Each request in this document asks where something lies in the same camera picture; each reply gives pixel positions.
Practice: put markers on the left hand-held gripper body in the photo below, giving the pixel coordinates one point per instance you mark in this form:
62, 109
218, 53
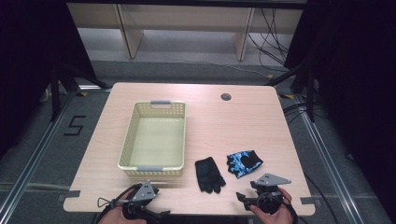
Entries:
144, 192

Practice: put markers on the grey tape strip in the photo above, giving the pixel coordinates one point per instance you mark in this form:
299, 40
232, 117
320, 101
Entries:
307, 200
72, 194

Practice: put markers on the black fingerless glove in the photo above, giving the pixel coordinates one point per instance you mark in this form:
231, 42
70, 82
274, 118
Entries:
208, 174

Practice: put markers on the light wooden shelf unit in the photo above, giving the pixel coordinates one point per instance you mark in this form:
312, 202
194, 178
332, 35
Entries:
186, 21

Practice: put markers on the blue camouflage fingerless glove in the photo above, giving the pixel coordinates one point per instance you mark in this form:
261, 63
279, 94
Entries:
241, 163

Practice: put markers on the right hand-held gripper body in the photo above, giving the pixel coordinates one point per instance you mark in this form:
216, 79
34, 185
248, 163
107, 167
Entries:
270, 189

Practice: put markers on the aluminium floor rail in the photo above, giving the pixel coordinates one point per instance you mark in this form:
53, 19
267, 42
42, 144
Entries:
327, 155
34, 152

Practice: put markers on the cream perforated plastic basket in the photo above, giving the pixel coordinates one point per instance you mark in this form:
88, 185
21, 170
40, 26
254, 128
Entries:
155, 143

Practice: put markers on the black metal stand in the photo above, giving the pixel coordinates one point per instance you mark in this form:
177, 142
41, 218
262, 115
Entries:
63, 84
303, 84

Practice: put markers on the person's right hand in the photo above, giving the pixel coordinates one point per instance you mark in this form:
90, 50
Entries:
281, 210

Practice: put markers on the person's left hand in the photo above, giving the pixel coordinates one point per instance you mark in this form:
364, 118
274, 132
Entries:
118, 214

